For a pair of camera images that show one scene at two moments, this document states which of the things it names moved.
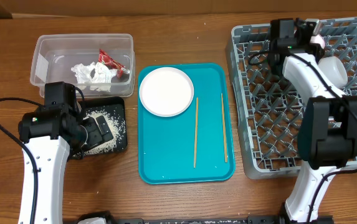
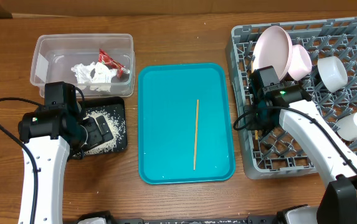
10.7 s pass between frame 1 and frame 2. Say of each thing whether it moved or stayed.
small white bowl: moved
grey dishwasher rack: stayed
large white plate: moved
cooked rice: stayed
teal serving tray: stayed
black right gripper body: moved
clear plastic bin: stayed
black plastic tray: stayed
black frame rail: stayed
